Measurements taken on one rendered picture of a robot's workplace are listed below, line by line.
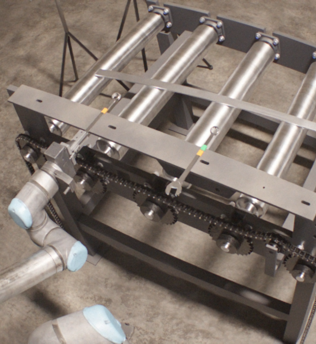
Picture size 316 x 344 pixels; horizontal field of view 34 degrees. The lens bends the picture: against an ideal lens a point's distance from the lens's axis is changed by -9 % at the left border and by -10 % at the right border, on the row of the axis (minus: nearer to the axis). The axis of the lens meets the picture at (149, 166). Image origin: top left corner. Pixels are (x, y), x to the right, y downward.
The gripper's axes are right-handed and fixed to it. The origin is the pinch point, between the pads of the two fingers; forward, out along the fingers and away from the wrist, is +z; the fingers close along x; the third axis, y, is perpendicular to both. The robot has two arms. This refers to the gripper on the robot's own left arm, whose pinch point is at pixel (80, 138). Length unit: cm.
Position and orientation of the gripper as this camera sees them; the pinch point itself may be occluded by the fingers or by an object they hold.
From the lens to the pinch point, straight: 173.1
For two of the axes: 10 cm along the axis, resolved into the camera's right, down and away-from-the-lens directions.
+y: -8.2, -3.3, 4.6
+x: 1.7, 6.2, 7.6
